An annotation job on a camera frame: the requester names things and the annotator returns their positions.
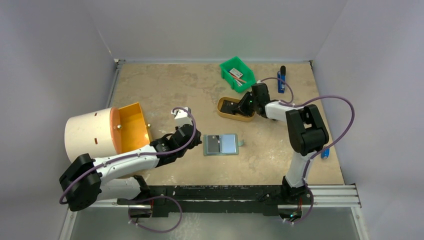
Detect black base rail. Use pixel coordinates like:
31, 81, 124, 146
117, 185, 313, 219

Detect teal card holder wallet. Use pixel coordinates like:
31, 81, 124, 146
202, 133, 245, 156

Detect aluminium frame rail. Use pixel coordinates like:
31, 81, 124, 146
87, 179, 360, 208

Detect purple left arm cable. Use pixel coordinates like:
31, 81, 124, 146
58, 106, 198, 234

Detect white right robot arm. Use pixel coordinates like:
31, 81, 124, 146
220, 83, 329, 204

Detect white cylinder drum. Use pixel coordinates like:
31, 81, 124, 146
64, 107, 122, 162

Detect blue black lighter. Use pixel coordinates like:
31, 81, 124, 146
277, 65, 286, 94

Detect small items in bin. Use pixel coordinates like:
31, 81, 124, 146
228, 68, 247, 86

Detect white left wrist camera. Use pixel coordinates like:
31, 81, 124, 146
171, 107, 193, 127

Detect black credit card stack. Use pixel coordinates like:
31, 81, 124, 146
220, 100, 238, 115

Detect green plastic bin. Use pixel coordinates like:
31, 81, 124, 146
219, 56, 256, 93

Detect tan oval tray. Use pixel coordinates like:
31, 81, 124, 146
216, 96, 255, 123

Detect small blue object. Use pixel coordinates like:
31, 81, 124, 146
320, 148, 330, 160

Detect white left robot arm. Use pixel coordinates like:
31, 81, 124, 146
59, 124, 202, 212

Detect orange drawer tray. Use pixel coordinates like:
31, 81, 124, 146
110, 102, 152, 154

